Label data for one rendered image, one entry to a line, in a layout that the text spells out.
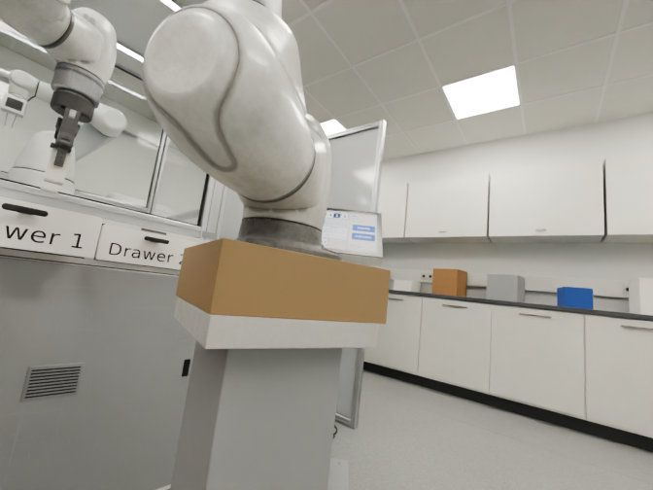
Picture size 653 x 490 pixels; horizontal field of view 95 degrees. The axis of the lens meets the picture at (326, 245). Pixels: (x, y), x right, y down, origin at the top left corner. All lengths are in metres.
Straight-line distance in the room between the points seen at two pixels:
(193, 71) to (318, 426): 0.51
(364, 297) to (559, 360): 2.63
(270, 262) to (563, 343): 2.79
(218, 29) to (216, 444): 0.48
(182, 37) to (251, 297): 0.29
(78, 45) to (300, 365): 0.81
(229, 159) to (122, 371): 0.96
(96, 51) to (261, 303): 0.73
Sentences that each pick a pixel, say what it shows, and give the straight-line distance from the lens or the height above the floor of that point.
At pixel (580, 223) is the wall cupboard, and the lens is 3.50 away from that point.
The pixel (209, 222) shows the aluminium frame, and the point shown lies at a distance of 1.26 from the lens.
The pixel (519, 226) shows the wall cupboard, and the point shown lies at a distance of 3.50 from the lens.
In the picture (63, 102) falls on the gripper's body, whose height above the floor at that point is 1.14.
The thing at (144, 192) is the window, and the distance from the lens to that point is 1.21.
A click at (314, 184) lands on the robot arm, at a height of 0.98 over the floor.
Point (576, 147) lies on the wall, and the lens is 4.14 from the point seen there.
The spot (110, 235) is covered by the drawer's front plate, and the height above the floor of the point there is 0.90.
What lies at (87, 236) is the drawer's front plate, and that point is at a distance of 0.99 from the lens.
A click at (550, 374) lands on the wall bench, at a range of 3.07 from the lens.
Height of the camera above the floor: 0.81
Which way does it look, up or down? 9 degrees up
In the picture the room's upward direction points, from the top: 7 degrees clockwise
